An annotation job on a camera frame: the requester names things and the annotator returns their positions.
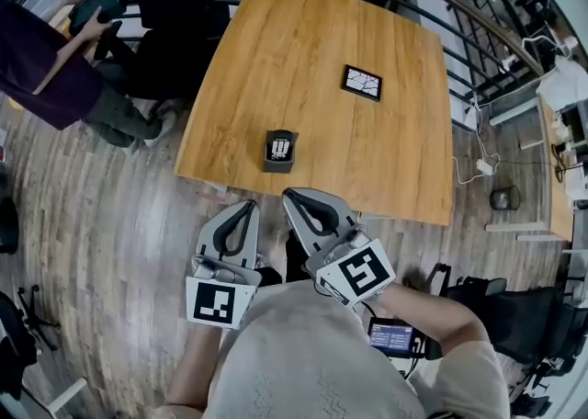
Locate wooden desk with white frame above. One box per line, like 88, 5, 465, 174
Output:
485, 92, 576, 244

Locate black tablet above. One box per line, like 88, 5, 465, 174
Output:
67, 0, 128, 38

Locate white power cable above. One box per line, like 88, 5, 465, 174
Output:
451, 97, 503, 187

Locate person's left forearm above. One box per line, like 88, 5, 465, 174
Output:
162, 323, 222, 419

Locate person's right forearm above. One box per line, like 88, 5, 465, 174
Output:
367, 282, 492, 357

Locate black mesh office chair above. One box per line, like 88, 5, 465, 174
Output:
94, 0, 232, 102

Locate black wire waste bin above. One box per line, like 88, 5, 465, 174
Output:
488, 184, 523, 213

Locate small monitor with lit screen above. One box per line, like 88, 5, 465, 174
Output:
366, 316, 415, 357

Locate black picture frame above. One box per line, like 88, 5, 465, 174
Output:
340, 63, 384, 104

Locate person's black trousers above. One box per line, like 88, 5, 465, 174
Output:
255, 230, 319, 289

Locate wooden table with white legs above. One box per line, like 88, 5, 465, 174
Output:
174, 0, 457, 228

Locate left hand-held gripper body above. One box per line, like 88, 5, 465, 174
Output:
185, 254, 265, 331

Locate black swivel chair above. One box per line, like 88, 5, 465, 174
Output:
0, 285, 62, 403

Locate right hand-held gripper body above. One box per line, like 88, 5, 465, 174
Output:
300, 222, 398, 310

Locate dark grey box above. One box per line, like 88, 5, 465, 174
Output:
262, 130, 300, 176

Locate person's cream knitted top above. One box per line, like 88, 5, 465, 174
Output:
200, 277, 512, 419

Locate black office chair with armrests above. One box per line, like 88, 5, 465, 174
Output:
425, 263, 581, 405

